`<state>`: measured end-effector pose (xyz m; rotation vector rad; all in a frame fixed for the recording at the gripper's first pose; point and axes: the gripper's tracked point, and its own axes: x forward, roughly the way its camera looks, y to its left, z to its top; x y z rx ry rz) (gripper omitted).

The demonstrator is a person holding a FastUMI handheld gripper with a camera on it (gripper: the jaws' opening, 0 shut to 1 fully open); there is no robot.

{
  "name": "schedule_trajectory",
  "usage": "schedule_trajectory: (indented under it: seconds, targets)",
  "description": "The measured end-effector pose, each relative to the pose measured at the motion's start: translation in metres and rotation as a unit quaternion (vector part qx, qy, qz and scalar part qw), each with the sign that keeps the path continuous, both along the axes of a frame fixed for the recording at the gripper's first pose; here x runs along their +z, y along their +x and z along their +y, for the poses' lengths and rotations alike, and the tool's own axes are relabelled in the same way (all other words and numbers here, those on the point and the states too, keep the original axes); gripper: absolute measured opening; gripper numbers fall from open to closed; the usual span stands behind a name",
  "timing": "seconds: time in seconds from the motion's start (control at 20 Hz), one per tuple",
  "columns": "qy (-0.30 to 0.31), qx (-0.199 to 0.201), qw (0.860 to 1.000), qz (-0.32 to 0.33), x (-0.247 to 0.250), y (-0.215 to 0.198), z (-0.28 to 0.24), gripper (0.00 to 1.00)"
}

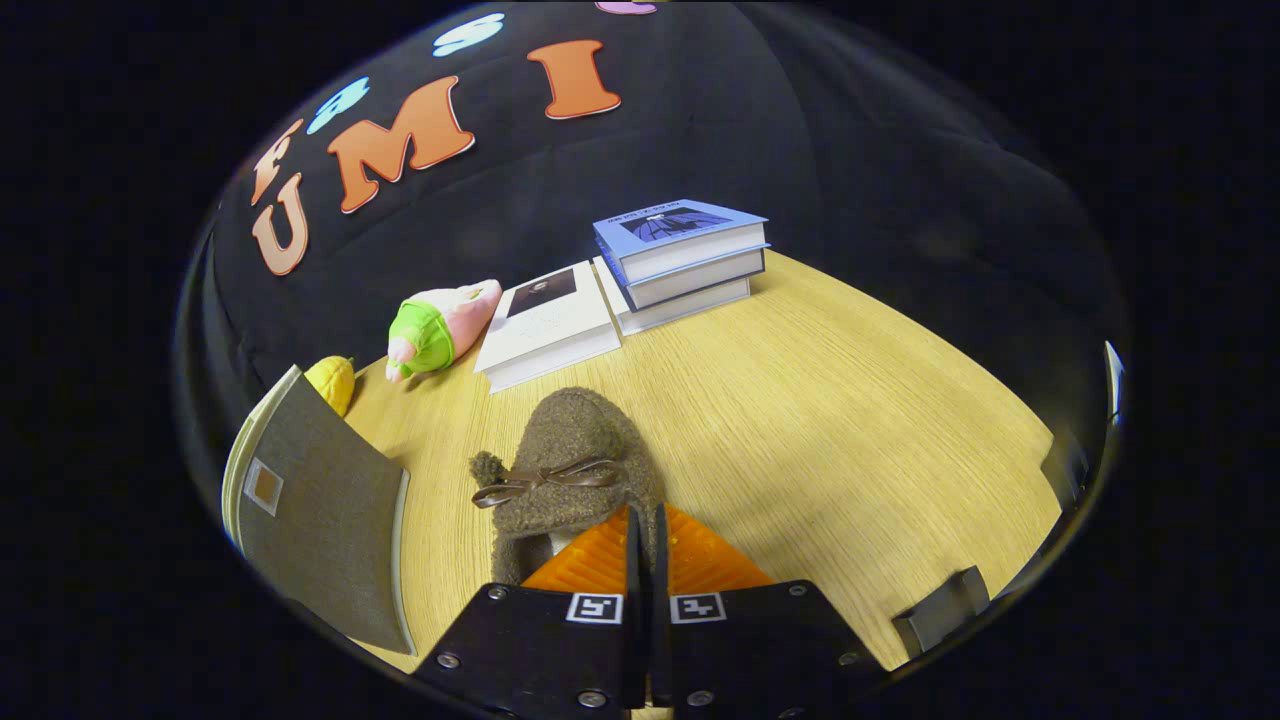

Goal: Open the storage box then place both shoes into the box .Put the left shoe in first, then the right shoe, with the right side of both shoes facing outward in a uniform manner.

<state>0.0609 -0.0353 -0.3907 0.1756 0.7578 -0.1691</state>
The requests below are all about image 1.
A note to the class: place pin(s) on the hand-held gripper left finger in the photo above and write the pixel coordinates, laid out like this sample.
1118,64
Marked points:
634,565

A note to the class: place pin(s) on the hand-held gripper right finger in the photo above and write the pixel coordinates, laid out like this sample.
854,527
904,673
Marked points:
660,565

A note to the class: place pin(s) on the brown fuzzy shoe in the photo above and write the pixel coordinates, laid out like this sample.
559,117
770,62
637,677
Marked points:
570,450

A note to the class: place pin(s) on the grey fabric storage box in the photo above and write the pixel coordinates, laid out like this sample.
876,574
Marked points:
320,510

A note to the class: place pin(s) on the white book with portrait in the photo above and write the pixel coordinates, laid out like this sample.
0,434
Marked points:
550,320

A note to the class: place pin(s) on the black table clamp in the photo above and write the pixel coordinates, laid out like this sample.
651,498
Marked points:
940,610
1065,460

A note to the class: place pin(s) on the pink green plush toy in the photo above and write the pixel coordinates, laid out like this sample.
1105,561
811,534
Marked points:
435,325

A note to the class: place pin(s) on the blue cover book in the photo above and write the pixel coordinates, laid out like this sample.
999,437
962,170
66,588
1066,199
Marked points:
680,235

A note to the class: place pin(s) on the yellow knitted ball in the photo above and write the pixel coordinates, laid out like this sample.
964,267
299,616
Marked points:
332,380

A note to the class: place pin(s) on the black backdrop cloth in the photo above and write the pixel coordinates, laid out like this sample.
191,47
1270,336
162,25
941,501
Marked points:
800,150

